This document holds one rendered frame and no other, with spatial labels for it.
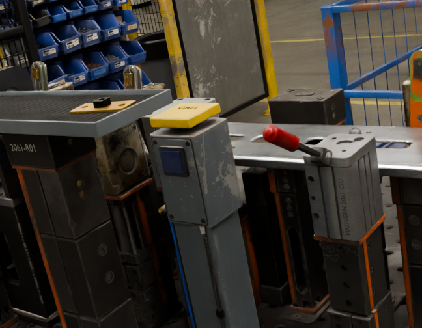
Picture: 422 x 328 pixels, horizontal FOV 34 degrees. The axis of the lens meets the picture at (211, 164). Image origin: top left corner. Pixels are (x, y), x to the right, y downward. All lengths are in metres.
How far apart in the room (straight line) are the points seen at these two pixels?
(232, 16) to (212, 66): 0.39
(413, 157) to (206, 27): 3.57
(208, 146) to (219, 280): 0.17
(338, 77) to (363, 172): 2.25
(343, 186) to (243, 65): 3.95
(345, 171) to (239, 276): 0.18
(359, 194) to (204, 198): 0.21
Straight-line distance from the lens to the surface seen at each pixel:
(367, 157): 0.90
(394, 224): 1.49
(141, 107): 0.85
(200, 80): 4.43
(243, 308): 0.87
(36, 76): 1.78
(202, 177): 0.77
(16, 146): 0.98
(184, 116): 0.76
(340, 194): 0.87
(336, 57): 3.10
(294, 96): 1.29
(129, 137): 1.15
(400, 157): 1.00
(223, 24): 4.64
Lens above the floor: 1.35
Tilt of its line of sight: 19 degrees down
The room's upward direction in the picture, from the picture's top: 11 degrees counter-clockwise
